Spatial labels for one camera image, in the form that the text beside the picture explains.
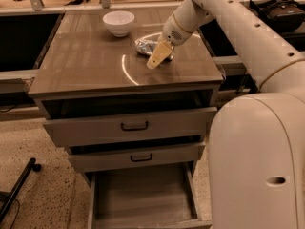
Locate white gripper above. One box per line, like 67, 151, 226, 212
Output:
147, 14, 194, 69

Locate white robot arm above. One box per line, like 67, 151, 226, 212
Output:
148, 0, 305, 229

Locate top grey drawer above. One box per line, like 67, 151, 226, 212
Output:
44, 107, 216, 147

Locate grey drawer cabinet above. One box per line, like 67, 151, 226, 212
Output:
28, 5, 224, 229

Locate middle grey drawer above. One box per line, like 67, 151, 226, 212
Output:
68, 142, 205, 173

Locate bottom grey open drawer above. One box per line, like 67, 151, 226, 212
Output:
88, 163, 212, 229

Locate white ceramic bowl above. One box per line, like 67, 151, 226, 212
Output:
103, 10, 135, 37

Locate black floor stand leg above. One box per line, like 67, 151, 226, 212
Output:
0, 157, 41, 222

